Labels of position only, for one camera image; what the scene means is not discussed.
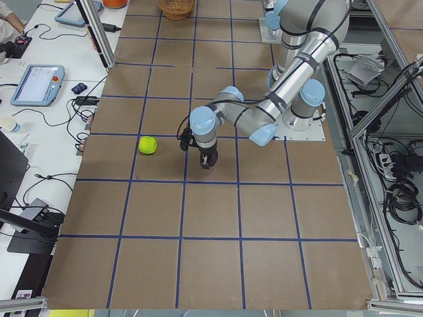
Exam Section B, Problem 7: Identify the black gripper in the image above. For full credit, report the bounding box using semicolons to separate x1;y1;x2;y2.
200;149;214;169

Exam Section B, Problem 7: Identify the dark red apple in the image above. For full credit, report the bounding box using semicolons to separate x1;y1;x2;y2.
208;149;219;167

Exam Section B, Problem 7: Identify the green apple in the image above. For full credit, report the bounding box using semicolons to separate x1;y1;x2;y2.
138;135;158;155

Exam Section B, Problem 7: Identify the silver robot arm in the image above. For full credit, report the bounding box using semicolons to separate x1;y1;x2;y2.
185;1;352;169
264;0;286;32

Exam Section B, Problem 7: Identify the woven wicker basket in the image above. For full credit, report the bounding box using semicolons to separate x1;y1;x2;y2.
158;0;196;20

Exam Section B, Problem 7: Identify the dark blue cloth pouch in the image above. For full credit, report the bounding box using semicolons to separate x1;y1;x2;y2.
71;83;87;94

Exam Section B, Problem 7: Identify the orange round object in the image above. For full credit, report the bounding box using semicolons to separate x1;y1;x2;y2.
102;0;128;9

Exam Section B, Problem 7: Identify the teach pendant tablet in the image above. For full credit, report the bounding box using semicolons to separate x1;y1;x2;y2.
11;65;65;107
54;1;103;27

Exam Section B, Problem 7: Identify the black monitor stand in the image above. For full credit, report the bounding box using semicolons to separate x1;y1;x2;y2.
1;134;64;255

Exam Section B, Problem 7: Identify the paper cup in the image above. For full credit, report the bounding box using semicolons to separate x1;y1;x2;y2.
0;116;20;133

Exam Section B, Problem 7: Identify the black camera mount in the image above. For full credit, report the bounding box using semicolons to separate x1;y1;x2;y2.
179;127;193;152

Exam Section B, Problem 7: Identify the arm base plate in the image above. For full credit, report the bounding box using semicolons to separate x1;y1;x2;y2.
258;17;282;44
275;109;326;141

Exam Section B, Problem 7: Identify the aluminium frame post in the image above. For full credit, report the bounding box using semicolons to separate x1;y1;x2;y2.
75;0;116;69

